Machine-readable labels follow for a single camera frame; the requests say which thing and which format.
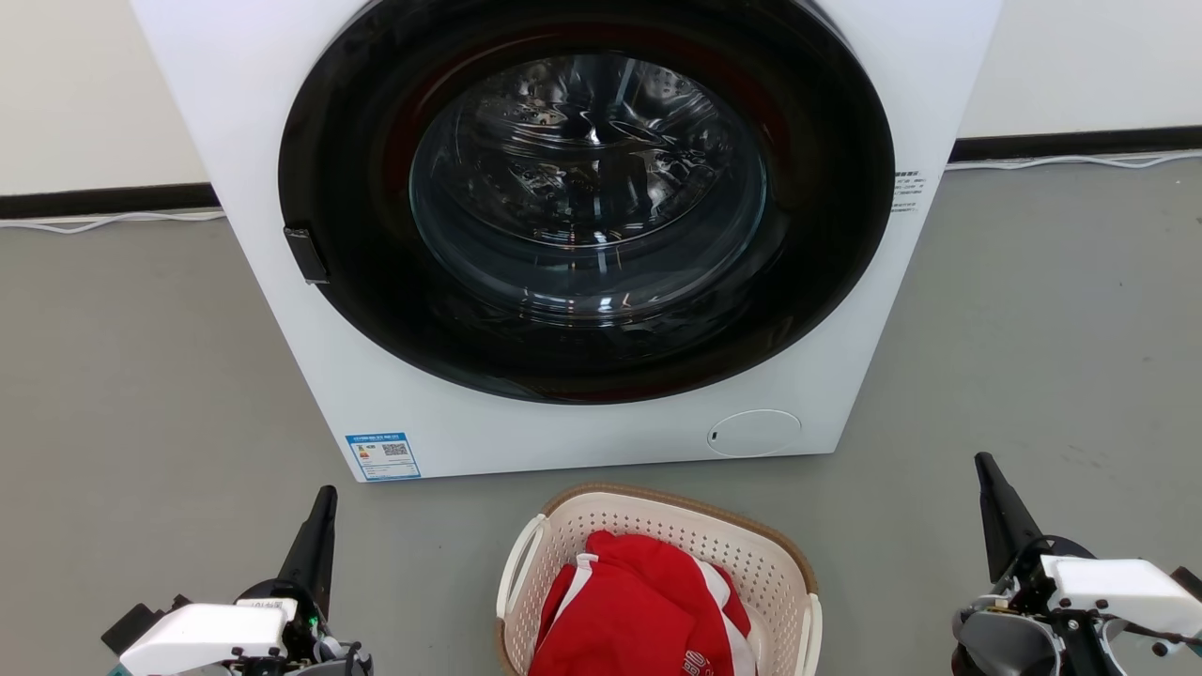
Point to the black round washer door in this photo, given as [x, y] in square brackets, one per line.
[357, 282]

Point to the black wall baseboard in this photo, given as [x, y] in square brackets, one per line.
[103, 200]
[1080, 144]

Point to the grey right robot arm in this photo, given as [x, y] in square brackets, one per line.
[1000, 643]

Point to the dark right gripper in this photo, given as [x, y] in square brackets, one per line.
[1033, 577]

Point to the blue energy label sticker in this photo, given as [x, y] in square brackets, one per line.
[383, 455]

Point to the white front-load washing machine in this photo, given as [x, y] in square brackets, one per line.
[563, 441]

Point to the small white text sticker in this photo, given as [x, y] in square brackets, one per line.
[909, 191]

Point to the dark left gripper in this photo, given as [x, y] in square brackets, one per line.
[305, 627]

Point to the round white filter cover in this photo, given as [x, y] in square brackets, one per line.
[754, 434]

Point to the cream perforated laundry basket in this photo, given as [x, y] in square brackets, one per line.
[751, 554]

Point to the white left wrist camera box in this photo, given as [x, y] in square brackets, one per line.
[202, 634]

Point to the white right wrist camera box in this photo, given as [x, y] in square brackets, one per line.
[1117, 587]

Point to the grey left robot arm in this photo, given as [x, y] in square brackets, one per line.
[329, 662]

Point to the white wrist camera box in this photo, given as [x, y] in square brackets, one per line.
[202, 634]
[1117, 587]

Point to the red and white garment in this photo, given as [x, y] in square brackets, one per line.
[629, 610]

